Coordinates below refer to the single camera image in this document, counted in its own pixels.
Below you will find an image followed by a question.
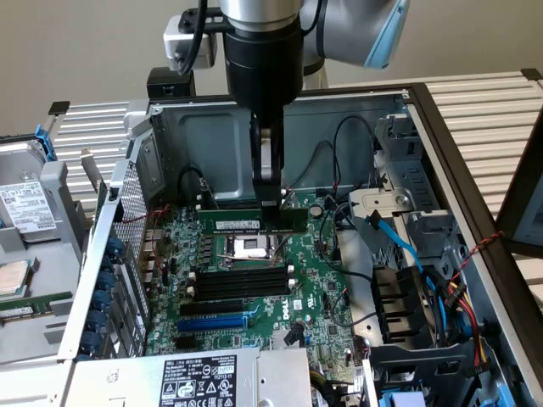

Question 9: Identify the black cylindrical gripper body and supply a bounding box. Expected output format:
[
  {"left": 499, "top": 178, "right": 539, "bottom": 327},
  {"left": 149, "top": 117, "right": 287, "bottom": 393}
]
[{"left": 223, "top": 24, "right": 305, "bottom": 114}]

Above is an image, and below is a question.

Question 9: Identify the green RAM stick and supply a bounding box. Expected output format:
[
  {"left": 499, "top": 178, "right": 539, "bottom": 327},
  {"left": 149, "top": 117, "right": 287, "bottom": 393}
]
[
  {"left": 197, "top": 206, "right": 308, "bottom": 235},
  {"left": 0, "top": 291, "right": 74, "bottom": 326}
]

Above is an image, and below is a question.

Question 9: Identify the black RAM slot white latch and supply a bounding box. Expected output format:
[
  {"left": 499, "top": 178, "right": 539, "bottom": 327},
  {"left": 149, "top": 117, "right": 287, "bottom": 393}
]
[
  {"left": 188, "top": 265, "right": 297, "bottom": 284},
  {"left": 187, "top": 278, "right": 297, "bottom": 300}
]

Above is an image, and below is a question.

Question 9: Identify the thin metal locking lever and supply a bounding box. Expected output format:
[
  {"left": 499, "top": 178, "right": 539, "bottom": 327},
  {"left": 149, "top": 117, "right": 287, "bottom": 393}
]
[{"left": 271, "top": 233, "right": 293, "bottom": 268}]

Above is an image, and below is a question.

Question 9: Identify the silver CPU socket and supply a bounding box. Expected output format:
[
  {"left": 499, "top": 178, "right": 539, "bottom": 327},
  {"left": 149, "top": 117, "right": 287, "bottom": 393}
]
[{"left": 215, "top": 231, "right": 283, "bottom": 269}]

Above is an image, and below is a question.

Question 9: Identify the open metal PC case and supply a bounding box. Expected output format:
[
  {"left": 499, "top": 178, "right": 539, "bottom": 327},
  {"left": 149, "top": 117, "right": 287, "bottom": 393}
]
[{"left": 57, "top": 82, "right": 543, "bottom": 407}]

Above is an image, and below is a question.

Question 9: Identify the green motherboard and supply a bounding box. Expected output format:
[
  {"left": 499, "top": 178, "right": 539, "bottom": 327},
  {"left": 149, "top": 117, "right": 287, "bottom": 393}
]
[{"left": 146, "top": 192, "right": 372, "bottom": 382}]

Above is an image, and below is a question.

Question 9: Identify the black box with port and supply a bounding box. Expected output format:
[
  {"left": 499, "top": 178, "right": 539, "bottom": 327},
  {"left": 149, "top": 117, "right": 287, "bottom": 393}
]
[{"left": 147, "top": 66, "right": 197, "bottom": 101}]

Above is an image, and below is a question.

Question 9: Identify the metal disk bay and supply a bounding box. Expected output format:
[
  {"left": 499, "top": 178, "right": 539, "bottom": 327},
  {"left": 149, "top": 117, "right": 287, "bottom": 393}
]
[{"left": 347, "top": 186, "right": 462, "bottom": 272}]

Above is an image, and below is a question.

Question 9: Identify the long black expansion slot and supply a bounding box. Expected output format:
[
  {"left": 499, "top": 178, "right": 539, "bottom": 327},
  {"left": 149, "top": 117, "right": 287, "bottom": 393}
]
[{"left": 178, "top": 298, "right": 246, "bottom": 318}]

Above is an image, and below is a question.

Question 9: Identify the blue expansion slot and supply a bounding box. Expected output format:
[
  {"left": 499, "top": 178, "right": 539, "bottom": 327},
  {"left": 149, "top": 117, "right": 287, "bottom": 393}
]
[{"left": 176, "top": 305, "right": 260, "bottom": 335}]

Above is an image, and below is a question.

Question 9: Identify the black plastic fan shroud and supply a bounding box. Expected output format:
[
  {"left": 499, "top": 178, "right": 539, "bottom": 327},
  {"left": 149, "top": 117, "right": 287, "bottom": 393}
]
[{"left": 370, "top": 265, "right": 440, "bottom": 347}]

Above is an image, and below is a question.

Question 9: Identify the grey plastic parts rack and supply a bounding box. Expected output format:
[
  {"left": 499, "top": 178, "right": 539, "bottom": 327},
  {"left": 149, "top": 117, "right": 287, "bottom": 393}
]
[{"left": 0, "top": 160, "right": 97, "bottom": 365}]

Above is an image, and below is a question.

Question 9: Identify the hard drive in blue caddy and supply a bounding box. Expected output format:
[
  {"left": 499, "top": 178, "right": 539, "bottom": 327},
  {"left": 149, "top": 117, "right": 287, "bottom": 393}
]
[{"left": 0, "top": 123, "right": 59, "bottom": 232}]

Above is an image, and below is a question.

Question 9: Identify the black framed panel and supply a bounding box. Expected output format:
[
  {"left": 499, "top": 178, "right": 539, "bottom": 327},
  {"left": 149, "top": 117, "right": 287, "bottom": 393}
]
[{"left": 495, "top": 120, "right": 543, "bottom": 258}]

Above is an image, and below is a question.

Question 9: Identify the silver power supply unit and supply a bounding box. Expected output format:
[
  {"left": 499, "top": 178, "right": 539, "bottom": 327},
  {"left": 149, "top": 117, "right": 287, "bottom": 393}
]
[{"left": 63, "top": 347, "right": 317, "bottom": 407}]

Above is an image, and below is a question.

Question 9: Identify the silver hard disk white label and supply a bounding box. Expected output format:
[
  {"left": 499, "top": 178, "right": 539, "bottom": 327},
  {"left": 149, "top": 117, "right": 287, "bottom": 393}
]
[{"left": 0, "top": 139, "right": 60, "bottom": 238}]

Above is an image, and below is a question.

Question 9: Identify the silver CPU chip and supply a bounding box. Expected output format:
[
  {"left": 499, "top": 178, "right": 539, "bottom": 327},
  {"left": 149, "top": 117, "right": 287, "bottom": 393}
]
[{"left": 0, "top": 260, "right": 38, "bottom": 297}]

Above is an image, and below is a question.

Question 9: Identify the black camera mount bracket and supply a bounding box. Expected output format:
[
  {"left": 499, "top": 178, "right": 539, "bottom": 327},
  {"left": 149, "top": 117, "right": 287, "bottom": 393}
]
[{"left": 178, "top": 10, "right": 232, "bottom": 36}]

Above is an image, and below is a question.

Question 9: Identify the thin black wire loop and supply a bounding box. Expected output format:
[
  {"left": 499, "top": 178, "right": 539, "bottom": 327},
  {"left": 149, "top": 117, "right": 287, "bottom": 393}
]
[{"left": 332, "top": 115, "right": 379, "bottom": 190}]

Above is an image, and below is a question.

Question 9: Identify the black camera cable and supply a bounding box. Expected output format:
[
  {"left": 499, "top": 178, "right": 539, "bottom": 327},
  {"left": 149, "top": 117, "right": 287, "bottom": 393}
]
[{"left": 185, "top": 0, "right": 210, "bottom": 76}]

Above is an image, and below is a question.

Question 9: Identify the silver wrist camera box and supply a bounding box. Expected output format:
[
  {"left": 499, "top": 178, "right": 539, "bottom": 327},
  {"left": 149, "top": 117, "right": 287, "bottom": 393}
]
[{"left": 163, "top": 15, "right": 218, "bottom": 71}]

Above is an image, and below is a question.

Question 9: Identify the blue data wire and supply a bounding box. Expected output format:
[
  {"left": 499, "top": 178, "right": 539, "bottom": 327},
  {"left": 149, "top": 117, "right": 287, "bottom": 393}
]
[{"left": 365, "top": 210, "right": 446, "bottom": 306}]

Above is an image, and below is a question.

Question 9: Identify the red black twisted wire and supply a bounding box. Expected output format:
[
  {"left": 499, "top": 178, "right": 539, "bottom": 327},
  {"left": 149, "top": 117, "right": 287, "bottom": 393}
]
[
  {"left": 120, "top": 204, "right": 171, "bottom": 272},
  {"left": 451, "top": 231, "right": 506, "bottom": 283}
]

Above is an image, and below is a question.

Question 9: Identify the multicoloured power wire bundle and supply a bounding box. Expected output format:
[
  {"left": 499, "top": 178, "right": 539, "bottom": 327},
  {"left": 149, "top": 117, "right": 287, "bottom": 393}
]
[{"left": 423, "top": 270, "right": 495, "bottom": 374}]

